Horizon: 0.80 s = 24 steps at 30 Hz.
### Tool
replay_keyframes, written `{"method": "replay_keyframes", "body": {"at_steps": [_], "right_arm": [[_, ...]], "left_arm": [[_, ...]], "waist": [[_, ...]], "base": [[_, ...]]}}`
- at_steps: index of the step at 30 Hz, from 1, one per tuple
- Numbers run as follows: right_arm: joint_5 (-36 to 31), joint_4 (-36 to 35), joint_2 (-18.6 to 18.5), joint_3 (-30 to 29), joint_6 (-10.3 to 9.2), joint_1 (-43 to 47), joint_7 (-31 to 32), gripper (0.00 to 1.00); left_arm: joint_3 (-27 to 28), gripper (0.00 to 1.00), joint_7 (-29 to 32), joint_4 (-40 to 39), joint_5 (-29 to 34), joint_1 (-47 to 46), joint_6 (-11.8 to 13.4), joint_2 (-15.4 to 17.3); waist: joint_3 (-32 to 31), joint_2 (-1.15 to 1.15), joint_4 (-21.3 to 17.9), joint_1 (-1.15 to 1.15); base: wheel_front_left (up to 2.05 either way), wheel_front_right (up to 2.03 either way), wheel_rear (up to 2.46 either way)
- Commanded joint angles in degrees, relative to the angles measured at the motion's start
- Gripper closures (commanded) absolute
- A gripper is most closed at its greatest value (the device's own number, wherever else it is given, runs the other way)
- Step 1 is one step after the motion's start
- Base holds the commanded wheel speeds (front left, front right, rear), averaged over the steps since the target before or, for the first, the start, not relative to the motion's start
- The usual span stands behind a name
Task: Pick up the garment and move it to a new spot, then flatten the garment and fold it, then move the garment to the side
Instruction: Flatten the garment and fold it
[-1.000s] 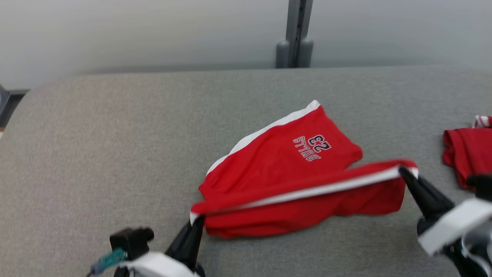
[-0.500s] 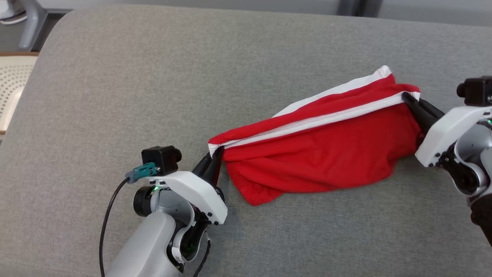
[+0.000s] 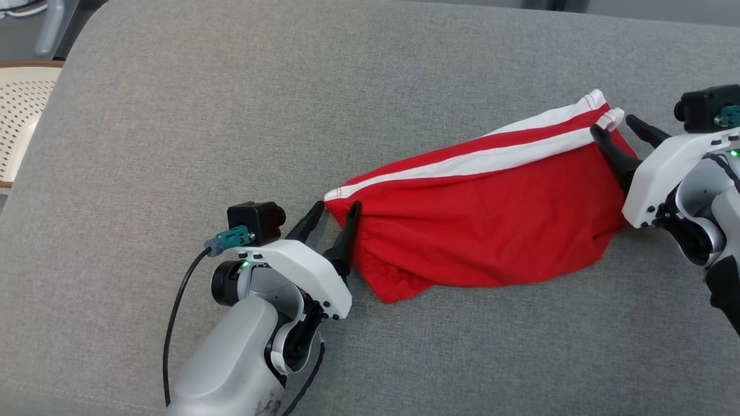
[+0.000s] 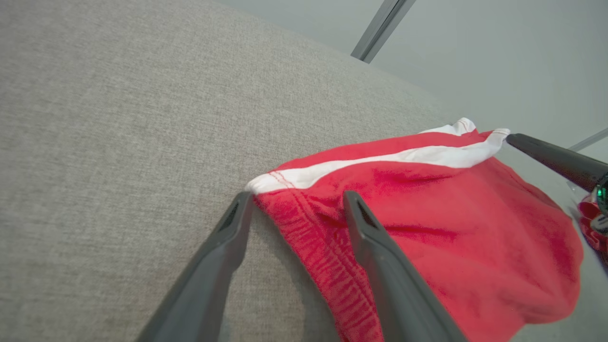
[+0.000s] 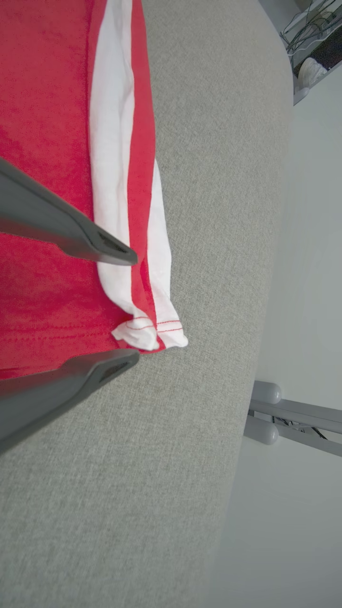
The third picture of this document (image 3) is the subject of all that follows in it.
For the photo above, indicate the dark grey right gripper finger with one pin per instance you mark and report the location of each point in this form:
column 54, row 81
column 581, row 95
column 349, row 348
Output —
column 621, row 164
column 647, row 133

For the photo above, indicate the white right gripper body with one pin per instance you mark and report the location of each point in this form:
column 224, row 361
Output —
column 653, row 179

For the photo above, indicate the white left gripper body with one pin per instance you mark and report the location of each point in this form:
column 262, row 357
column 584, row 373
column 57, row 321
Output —
column 306, row 268

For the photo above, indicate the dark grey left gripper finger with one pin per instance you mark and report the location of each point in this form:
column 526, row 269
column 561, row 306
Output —
column 347, row 242
column 306, row 225

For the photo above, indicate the red and white jersey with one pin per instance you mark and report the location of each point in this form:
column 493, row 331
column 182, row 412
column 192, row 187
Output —
column 491, row 219

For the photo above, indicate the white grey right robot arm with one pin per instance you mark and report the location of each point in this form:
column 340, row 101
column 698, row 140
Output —
column 705, row 196

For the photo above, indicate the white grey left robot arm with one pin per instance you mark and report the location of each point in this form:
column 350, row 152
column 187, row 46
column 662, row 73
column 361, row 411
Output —
column 231, row 358

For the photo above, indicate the grey fabric sofa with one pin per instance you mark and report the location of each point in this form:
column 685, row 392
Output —
column 231, row 115

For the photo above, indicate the cream perforated laundry basket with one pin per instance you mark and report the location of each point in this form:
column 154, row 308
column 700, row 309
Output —
column 23, row 115

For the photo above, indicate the white shoe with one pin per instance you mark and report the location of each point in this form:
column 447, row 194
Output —
column 23, row 7

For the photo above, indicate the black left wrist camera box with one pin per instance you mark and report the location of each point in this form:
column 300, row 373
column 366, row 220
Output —
column 254, row 222

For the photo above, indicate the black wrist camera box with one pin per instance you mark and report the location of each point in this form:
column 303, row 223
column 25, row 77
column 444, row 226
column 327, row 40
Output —
column 254, row 222
column 699, row 107

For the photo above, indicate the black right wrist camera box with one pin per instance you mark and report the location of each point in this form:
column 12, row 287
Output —
column 699, row 107

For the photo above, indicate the green left camera connector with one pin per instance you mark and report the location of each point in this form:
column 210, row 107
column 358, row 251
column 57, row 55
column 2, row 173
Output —
column 228, row 238

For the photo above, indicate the green camera connector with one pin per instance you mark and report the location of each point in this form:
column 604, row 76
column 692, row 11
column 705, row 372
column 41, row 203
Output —
column 731, row 115
column 228, row 238

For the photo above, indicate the green right camera connector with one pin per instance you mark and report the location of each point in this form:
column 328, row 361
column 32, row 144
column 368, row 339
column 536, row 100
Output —
column 731, row 115

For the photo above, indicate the dark grey floor bracket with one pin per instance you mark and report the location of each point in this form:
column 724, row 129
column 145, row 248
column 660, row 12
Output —
column 543, row 4

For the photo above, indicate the grey rounded post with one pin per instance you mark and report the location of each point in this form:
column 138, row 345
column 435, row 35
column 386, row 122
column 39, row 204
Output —
column 49, row 26

